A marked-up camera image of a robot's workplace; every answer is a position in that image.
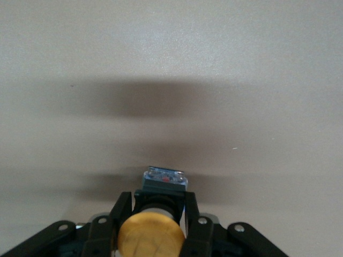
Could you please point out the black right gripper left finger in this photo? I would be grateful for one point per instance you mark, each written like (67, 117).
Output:
(120, 214)

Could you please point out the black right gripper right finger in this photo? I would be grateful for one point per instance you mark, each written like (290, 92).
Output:
(191, 214)

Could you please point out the yellow push button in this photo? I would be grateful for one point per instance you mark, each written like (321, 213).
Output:
(151, 235)

